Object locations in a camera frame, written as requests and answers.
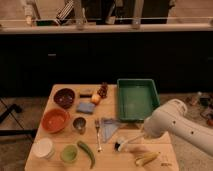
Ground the blue sponge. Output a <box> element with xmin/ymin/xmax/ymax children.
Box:
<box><xmin>76</xmin><ymin>102</ymin><xmax>95</xmax><ymax>114</ymax></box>

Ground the green box on ledge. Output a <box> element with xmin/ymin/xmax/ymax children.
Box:
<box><xmin>36</xmin><ymin>20</ymin><xmax>54</xmax><ymax>26</ymax></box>

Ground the light green cup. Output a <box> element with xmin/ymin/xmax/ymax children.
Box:
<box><xmin>60</xmin><ymin>145</ymin><xmax>78</xmax><ymax>163</ymax></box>

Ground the orange bowl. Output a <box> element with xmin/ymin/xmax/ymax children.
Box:
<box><xmin>41</xmin><ymin>108</ymin><xmax>70</xmax><ymax>133</ymax></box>

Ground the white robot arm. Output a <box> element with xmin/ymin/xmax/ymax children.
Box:
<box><xmin>144</xmin><ymin>99</ymin><xmax>213</xmax><ymax>156</ymax></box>

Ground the green chili pepper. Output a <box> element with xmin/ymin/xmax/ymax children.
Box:
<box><xmin>77</xmin><ymin>141</ymin><xmax>96</xmax><ymax>169</ymax></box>

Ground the yellow banana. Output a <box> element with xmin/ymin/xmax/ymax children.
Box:
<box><xmin>135</xmin><ymin>152</ymin><xmax>158</xmax><ymax>166</ymax></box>

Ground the small metal cup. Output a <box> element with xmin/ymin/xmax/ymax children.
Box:
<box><xmin>73</xmin><ymin>117</ymin><xmax>86</xmax><ymax>134</ymax></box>

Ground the grey folded cloth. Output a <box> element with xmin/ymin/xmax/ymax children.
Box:
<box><xmin>101</xmin><ymin>118</ymin><xmax>120</xmax><ymax>143</ymax></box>

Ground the black stand leg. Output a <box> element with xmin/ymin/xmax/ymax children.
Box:
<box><xmin>0</xmin><ymin>98</ymin><xmax>37</xmax><ymax>138</ymax></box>

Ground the green plastic tray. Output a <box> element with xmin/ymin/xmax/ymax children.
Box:
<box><xmin>117</xmin><ymin>79</ymin><xmax>160</xmax><ymax>122</ymax></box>

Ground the white handled black brush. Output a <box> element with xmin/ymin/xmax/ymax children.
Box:
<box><xmin>114</xmin><ymin>134</ymin><xmax>143</xmax><ymax>152</ymax></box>

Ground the metal fork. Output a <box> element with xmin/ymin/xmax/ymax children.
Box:
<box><xmin>95</xmin><ymin>119</ymin><xmax>102</xmax><ymax>152</ymax></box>

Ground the yellow orange fruit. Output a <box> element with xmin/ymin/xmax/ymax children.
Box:
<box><xmin>91</xmin><ymin>94</ymin><xmax>101</xmax><ymax>105</ymax></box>

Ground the dark brown bowl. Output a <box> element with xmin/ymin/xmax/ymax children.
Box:
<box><xmin>53</xmin><ymin>88</ymin><xmax>75</xmax><ymax>109</ymax></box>

